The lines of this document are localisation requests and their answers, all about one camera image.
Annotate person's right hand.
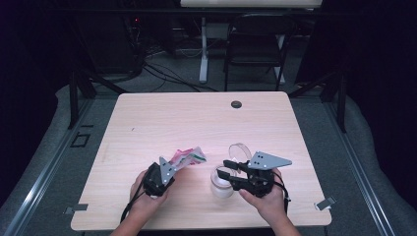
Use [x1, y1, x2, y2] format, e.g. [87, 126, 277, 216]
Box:
[238, 168, 290, 227]

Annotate person's left hand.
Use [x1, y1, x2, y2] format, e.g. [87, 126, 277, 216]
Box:
[129, 169, 169, 214]

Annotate black metal stand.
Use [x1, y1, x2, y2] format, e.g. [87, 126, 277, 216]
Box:
[287, 70, 349, 134]
[66, 65, 130, 130]

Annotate metal floor rail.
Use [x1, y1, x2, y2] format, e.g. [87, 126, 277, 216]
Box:
[2, 97, 94, 236]
[322, 99, 396, 236]

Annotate round jar lid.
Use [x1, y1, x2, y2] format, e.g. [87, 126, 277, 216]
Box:
[227, 142, 253, 165]

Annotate left hand-held gripper black cable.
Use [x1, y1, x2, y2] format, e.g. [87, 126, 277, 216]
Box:
[119, 179, 146, 224]

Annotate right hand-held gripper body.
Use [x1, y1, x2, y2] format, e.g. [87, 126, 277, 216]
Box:
[240, 150, 293, 199]

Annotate black floor cables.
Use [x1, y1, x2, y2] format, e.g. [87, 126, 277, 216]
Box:
[141, 60, 219, 93]

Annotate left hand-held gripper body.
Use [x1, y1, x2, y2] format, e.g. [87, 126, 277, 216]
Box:
[142, 156, 179, 198]

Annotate hand-held gripper black cable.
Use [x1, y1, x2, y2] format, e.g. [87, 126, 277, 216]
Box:
[119, 179, 146, 224]
[271, 170, 292, 214]

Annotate grey and white tape strip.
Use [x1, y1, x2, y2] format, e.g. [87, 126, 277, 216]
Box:
[314, 195, 337, 211]

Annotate white desk with white leg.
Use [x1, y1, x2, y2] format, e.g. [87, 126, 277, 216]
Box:
[179, 0, 327, 85]

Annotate right hand-held gripper black cable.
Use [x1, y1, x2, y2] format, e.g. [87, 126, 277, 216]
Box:
[271, 170, 292, 214]

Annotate pink and white plastic bag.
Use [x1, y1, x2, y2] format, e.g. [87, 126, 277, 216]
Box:
[168, 146, 208, 171]

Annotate black equipment box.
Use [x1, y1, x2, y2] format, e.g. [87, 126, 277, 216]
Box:
[93, 13, 146, 75]

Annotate black folding chair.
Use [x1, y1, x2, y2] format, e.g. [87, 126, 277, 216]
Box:
[223, 13, 299, 92]

